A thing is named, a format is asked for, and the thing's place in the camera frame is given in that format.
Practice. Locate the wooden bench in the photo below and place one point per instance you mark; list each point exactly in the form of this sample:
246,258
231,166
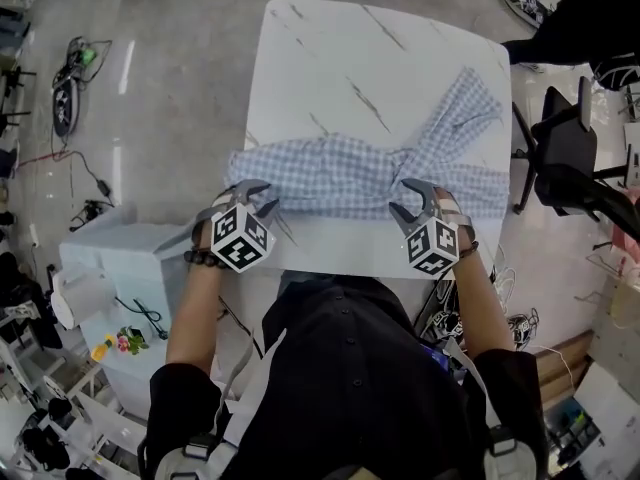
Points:
565,368

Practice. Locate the green charger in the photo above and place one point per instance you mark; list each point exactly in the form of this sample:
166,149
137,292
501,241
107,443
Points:
90,55

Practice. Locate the person's black shirt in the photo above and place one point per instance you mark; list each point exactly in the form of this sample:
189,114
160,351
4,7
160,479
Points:
350,393

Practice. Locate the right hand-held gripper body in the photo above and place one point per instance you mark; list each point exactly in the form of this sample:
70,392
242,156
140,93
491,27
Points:
432,245

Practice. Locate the person's right hand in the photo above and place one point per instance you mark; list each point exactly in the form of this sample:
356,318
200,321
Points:
462,228

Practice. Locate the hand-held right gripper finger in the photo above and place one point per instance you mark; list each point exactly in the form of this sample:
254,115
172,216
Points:
406,219
427,192

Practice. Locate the pink chair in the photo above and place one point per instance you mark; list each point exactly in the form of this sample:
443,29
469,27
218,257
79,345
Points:
627,243

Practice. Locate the white display shelf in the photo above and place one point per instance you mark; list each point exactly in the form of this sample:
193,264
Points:
85,418

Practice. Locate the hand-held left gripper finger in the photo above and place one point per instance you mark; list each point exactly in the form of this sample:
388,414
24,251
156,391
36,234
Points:
269,213
250,189

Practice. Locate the person's left hand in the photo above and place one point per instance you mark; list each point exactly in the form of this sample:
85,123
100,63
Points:
203,233

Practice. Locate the yellow and green toy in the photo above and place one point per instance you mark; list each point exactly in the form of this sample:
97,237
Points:
125,342

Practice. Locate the person's left forearm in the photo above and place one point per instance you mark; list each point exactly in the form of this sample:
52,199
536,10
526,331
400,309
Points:
192,318

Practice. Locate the white covered cabinet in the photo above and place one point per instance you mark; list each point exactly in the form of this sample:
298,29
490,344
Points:
130,278

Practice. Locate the person's right forearm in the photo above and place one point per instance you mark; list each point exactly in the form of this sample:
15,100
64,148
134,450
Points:
482,308

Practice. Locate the white low cabinet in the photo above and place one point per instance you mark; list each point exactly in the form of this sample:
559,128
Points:
610,413

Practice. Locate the blue checked shirt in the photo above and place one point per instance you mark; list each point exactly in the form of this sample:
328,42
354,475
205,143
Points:
340,178

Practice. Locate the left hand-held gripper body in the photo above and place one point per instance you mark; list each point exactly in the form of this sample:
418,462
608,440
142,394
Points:
240,240

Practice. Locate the black office chair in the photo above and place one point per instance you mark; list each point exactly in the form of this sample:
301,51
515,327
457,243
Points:
565,158

